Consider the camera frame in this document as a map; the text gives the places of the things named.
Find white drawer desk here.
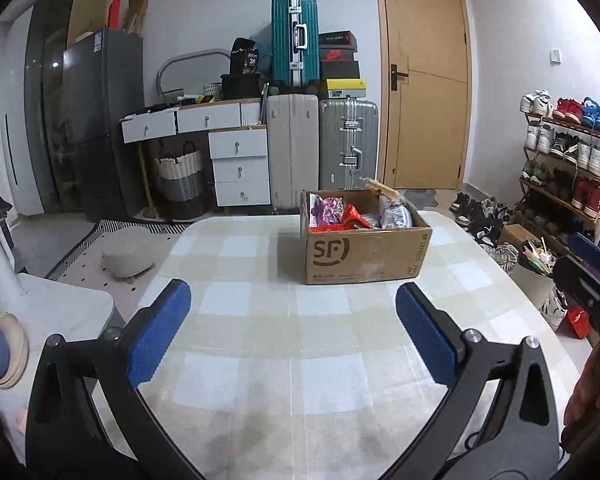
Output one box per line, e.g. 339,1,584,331
121,97,272,208

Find beige suitcase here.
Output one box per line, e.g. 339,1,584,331
266,92,321,211

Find black paper bag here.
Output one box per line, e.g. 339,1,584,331
230,37,261,76

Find silver suitcase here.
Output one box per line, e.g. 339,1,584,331
319,99,380,192

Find checked tablecloth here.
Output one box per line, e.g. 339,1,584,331
87,210,581,480

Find black storage bin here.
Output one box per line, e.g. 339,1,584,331
220,72,266,101

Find small brown cardboard box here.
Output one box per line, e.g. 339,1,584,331
500,223,541,256

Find woven laundry basket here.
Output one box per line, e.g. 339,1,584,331
154,142,205,218

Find wooden shoe rack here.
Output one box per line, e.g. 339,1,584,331
519,110,600,241

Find red shopping bag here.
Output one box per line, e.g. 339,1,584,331
565,305,593,339

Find white wardrobe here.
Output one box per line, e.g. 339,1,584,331
0,10,46,216

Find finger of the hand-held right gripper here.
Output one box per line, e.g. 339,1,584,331
551,255,600,341
567,232,600,276

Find brown cardboard pieces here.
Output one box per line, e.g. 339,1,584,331
125,0,150,36

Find beige slipper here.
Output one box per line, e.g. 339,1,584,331
0,312,31,388

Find pile of loose sneakers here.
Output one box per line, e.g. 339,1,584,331
449,191,573,332

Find grey round footstool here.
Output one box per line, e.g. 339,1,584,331
102,227,156,278

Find white trash bin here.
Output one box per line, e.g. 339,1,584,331
510,240,556,311

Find plain black shoe box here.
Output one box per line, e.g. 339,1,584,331
321,60,361,82

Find wooden door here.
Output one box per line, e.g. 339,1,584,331
373,0,473,191

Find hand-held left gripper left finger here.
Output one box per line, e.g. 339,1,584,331
25,278,206,480

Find person's right hand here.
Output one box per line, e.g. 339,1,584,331
562,346,600,427

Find large cardboard sheet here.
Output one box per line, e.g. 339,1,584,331
67,0,110,48

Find white snack bag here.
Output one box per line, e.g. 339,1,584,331
377,195,413,230

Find black shoe box maroon side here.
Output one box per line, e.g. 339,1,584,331
318,31,357,50

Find teal suitcase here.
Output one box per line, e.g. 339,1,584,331
271,0,321,87

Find red snack bag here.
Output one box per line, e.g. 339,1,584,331
310,203,381,233

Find black shoe box red logo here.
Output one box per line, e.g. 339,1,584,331
320,46,357,65

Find grey refrigerator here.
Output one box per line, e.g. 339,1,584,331
60,28,146,221

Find black white patterned rug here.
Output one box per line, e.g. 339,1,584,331
45,219,196,281

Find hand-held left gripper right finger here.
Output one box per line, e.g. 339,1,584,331
385,281,566,480

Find shoe rack with shoes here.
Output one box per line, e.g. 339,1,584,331
519,89,600,241

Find oval grey-framed mirror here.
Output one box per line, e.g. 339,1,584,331
156,49,231,96

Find purple candy bag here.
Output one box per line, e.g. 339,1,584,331
309,195,348,228

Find irregular grey door mat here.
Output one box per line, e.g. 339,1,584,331
402,187,441,208

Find dark glossy wardrobe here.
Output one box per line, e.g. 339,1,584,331
24,0,83,216

